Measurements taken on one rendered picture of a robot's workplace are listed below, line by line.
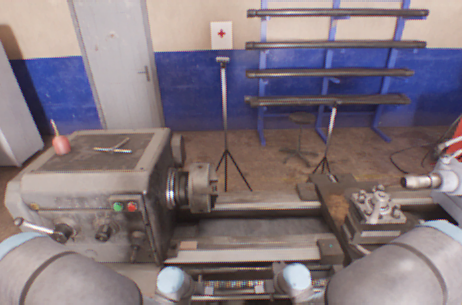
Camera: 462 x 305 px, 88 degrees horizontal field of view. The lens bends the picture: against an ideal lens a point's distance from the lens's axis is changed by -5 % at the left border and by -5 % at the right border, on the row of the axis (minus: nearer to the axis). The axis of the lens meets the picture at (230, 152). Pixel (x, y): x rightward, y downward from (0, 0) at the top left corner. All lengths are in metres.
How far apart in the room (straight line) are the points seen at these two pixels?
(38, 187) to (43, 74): 3.96
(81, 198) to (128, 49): 3.36
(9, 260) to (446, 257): 0.69
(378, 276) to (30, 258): 0.54
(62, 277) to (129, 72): 4.03
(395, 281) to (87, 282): 0.46
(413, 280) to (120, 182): 0.94
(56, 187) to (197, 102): 3.34
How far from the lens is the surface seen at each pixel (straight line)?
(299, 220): 1.67
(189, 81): 4.20
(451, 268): 0.52
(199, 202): 1.21
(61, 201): 1.22
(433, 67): 5.26
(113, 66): 4.44
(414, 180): 1.56
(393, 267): 0.47
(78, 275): 0.47
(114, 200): 1.06
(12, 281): 0.53
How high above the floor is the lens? 1.89
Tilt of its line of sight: 30 degrees down
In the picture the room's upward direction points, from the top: 2 degrees counter-clockwise
